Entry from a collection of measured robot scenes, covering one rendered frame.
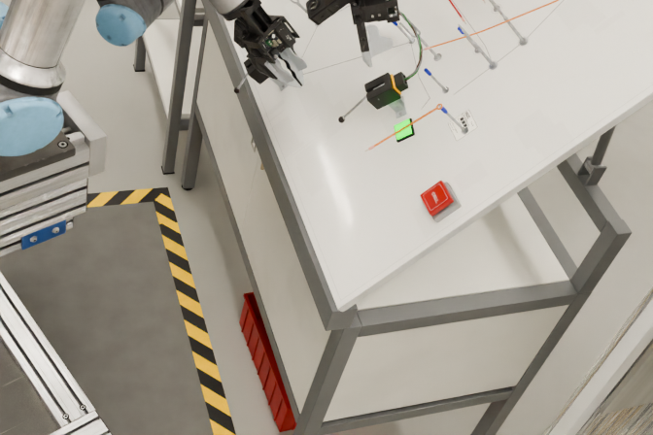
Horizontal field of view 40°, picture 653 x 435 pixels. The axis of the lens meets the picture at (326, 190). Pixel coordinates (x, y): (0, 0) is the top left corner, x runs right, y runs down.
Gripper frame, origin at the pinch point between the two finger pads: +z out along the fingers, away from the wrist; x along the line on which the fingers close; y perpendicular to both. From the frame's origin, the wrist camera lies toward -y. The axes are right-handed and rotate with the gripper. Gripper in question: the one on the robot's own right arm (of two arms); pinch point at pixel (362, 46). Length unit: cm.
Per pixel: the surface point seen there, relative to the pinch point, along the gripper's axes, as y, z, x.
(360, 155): -4.5, 25.3, -6.9
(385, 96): 2.5, 13.6, -2.1
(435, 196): 8.2, 15.5, -25.5
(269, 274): -33, 67, -8
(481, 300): 15, 51, -32
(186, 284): -67, 115, 19
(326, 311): -16, 32, -37
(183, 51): -54, 73, 75
